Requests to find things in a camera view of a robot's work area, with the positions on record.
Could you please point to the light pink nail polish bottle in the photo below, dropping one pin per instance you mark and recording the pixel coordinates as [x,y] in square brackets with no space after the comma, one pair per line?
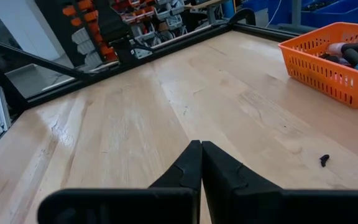
[336,48]

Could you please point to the small black debris piece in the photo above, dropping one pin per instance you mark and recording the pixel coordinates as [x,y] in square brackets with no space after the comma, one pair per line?
[324,160]

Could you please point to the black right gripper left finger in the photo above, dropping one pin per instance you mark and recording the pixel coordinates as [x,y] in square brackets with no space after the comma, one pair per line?
[185,174]

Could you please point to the black aluminium table frame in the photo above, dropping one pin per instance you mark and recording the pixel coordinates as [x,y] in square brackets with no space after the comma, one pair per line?
[182,45]

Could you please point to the storage rack with bins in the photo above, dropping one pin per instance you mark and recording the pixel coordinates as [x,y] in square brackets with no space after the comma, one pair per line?
[89,16]

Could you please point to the blue plastic crates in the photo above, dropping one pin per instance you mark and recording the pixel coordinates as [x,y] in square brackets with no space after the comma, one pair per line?
[346,11]

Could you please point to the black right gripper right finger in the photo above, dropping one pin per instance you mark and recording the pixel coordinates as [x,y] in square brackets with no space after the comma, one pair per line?
[225,180]

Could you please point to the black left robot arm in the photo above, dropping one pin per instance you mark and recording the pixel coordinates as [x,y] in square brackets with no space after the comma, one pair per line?
[113,25]

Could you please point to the orange plastic basket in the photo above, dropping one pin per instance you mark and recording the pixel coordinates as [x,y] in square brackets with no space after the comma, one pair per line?
[315,74]

